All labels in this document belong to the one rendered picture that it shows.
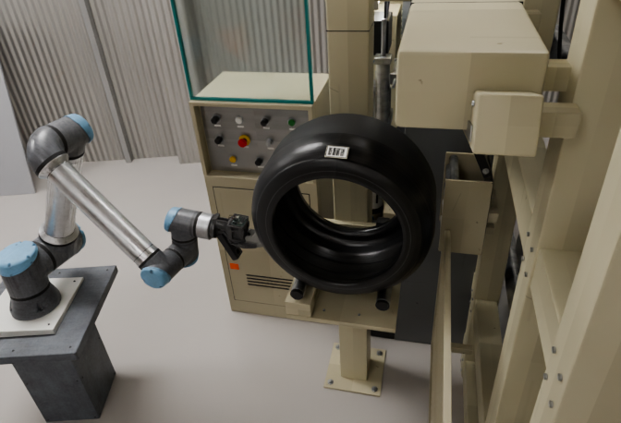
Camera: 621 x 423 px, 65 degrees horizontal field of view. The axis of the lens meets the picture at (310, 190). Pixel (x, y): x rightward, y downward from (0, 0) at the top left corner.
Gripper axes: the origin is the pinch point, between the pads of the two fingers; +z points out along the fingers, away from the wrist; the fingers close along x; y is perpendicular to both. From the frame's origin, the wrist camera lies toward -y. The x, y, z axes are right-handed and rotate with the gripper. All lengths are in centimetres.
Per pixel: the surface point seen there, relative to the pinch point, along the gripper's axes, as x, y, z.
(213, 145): 62, -3, -46
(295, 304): -11.6, -13.7, 12.8
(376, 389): 21, -94, 47
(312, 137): -3.0, 44.7, 12.8
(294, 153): -8.0, 41.3, 9.0
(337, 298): -1.3, -17.6, 25.6
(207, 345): 32, -107, -42
